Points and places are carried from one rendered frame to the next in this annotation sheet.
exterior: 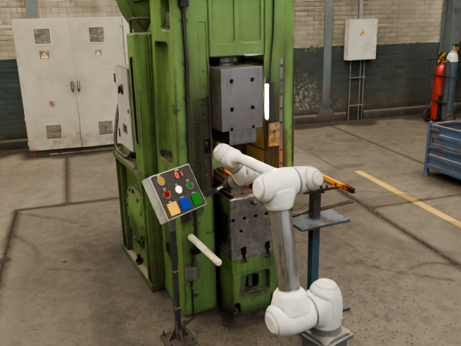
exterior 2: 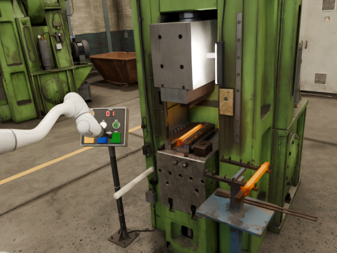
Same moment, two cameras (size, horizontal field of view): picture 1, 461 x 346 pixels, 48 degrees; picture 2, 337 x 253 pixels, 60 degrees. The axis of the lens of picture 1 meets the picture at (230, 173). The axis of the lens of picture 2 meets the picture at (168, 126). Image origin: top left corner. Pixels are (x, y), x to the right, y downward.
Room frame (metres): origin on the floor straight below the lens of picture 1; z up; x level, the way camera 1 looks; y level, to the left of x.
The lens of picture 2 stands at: (2.34, -1.69, 1.79)
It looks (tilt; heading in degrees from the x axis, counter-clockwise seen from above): 20 degrees down; 61
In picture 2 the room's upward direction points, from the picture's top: 4 degrees counter-clockwise
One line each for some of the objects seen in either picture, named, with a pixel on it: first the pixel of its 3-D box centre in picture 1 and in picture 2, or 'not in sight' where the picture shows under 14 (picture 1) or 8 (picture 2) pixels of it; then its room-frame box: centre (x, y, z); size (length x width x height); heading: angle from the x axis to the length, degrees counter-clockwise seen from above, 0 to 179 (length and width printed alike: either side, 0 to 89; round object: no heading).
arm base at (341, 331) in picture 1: (327, 325); not in sight; (2.16, -0.46, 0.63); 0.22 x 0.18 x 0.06; 127
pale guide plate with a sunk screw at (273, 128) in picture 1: (273, 134); (226, 102); (3.55, -0.31, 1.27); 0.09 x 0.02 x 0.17; 116
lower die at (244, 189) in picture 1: (230, 180); (190, 135); (3.48, 0.01, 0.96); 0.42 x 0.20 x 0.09; 26
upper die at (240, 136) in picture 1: (228, 130); (188, 88); (3.48, 0.01, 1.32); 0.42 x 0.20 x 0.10; 26
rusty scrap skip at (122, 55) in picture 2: not in sight; (122, 69); (5.63, 6.76, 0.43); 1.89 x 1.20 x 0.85; 107
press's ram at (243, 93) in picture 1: (233, 94); (192, 52); (3.50, -0.03, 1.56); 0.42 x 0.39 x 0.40; 26
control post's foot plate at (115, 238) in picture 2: (178, 333); (123, 232); (2.97, 0.38, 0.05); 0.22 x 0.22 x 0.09; 26
